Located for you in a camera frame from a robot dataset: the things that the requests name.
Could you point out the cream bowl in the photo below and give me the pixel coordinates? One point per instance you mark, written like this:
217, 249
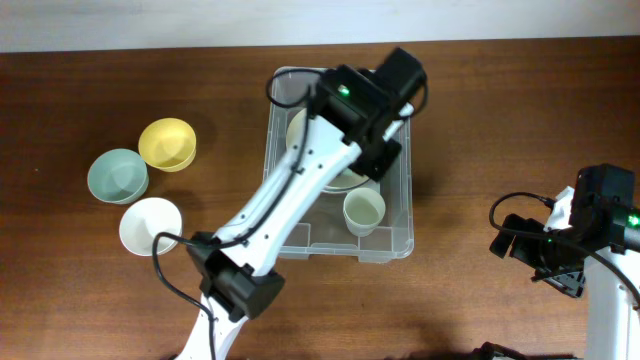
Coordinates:
343, 182

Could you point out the white bowl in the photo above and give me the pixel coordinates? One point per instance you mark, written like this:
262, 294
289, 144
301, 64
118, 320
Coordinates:
146, 218

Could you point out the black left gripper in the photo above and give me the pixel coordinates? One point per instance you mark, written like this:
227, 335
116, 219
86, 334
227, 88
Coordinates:
379, 169

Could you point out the yellow bowl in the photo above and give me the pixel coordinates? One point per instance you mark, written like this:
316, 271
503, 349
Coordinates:
168, 144

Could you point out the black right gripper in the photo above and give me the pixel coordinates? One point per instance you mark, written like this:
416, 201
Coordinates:
570, 283

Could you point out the green bowl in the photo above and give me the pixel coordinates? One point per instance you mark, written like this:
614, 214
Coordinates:
118, 176

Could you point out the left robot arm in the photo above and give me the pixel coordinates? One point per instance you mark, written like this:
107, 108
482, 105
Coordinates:
351, 117

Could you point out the clear plastic storage bin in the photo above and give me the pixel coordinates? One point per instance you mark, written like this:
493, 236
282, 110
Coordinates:
323, 229

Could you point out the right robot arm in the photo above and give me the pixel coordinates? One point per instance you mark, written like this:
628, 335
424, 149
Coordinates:
588, 245

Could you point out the cream cup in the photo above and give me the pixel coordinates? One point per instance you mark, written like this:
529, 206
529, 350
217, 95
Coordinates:
363, 210

